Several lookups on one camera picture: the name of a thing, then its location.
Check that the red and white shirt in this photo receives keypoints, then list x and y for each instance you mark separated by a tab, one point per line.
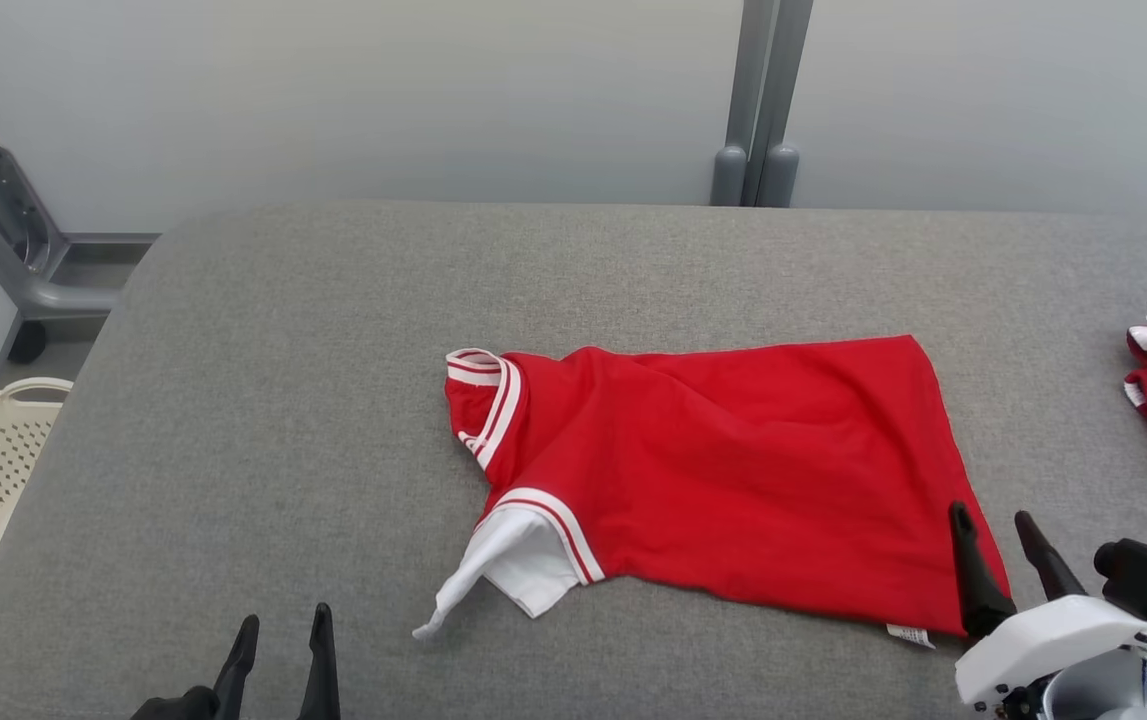
733	470

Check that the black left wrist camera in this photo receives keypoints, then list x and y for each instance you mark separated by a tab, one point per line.
178	705

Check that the grey partition post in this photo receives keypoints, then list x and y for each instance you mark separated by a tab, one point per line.
731	100
785	100

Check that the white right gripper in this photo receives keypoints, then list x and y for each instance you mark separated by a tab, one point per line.
1043	635

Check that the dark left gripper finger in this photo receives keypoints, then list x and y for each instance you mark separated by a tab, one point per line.
321	670
238	670

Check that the grey metal wheeled frame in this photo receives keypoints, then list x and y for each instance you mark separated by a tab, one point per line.
3	250

